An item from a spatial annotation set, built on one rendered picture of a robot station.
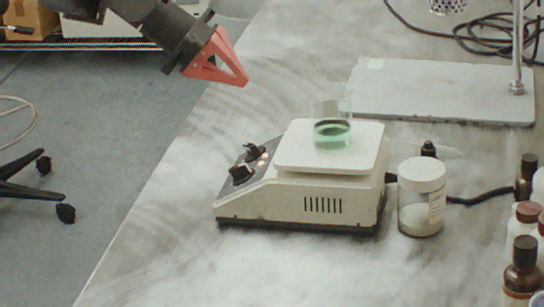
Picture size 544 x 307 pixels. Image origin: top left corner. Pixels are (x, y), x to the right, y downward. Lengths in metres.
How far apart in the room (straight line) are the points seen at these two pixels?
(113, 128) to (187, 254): 2.02
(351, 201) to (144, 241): 0.26
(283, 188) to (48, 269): 1.45
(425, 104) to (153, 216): 0.45
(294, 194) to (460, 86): 0.45
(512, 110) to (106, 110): 2.05
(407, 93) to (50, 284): 1.27
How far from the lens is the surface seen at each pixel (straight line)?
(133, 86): 3.50
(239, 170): 1.27
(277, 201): 1.24
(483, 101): 1.54
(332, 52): 1.73
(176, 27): 1.29
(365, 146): 1.25
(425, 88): 1.57
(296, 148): 1.25
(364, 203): 1.22
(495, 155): 1.41
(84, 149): 3.14
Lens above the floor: 1.43
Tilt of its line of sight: 29 degrees down
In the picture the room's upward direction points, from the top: 4 degrees counter-clockwise
